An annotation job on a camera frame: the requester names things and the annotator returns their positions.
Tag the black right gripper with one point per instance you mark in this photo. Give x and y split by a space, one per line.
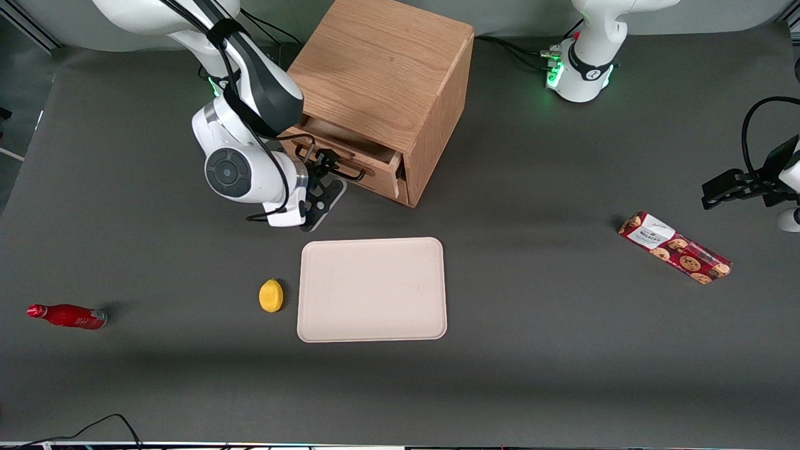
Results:
317 170

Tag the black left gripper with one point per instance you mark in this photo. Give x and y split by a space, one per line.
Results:
770 169

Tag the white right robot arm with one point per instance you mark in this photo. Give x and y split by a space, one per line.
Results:
203 128

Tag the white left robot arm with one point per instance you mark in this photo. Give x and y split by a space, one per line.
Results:
590 69

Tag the oak wooden drawer cabinet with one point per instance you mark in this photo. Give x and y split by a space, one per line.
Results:
381 62

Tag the red chocolate chip cookie box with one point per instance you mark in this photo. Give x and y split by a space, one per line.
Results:
678 250

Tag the beige rectangular tray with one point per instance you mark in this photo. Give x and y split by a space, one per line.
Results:
372 290

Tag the yellow lemon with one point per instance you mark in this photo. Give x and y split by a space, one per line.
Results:
270 296

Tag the red soda bottle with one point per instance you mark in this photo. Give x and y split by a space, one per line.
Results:
69 316

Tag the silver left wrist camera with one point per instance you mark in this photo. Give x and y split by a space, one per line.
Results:
790 220

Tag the aluminium frame profile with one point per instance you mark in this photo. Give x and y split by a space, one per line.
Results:
794 24
31 31

